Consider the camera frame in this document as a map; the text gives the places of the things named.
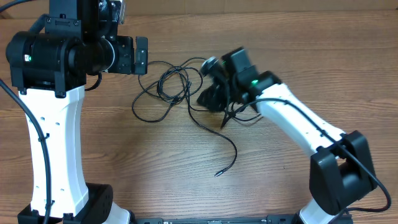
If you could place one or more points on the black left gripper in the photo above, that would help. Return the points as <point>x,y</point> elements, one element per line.
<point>125,65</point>

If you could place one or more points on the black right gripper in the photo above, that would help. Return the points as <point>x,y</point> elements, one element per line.
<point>224,106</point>

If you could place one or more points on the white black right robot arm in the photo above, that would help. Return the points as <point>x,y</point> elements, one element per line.
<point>341,167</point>

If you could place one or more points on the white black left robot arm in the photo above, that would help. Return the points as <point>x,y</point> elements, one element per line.
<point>49,65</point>

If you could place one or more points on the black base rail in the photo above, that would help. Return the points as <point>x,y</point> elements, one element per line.
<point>270,219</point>

